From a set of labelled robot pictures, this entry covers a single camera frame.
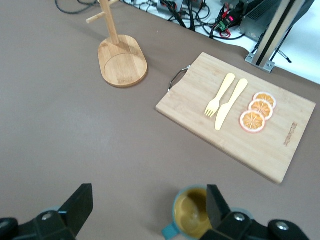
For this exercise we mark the green terminal connector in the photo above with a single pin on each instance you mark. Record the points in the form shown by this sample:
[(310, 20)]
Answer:
[(223, 23)]

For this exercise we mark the wooden mug tree stand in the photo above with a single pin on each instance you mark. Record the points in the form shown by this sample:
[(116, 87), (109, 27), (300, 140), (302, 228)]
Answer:
[(122, 67)]

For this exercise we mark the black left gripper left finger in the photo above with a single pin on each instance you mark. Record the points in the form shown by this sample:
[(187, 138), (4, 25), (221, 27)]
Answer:
[(50, 225)]

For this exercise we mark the teal ribbed cup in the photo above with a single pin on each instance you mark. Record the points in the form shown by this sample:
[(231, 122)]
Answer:
[(190, 217)]

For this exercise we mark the yellow plastic knife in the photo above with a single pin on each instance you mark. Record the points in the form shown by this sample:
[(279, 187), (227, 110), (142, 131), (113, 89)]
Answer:
[(222, 112)]

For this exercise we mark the yellow plastic fork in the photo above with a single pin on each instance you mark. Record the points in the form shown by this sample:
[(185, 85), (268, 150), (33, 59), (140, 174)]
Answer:
[(225, 87)]

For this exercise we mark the brown table cover sheet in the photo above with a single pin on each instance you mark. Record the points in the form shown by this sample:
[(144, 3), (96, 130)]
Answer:
[(50, 125)]

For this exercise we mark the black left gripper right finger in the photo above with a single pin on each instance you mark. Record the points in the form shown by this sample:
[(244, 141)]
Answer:
[(237, 227)]

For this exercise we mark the aluminium post with bracket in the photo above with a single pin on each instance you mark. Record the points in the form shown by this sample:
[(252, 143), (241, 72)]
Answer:
[(275, 37)]

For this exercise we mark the orange slice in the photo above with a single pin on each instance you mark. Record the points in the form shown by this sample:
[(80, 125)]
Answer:
[(266, 96), (262, 108), (251, 122)]

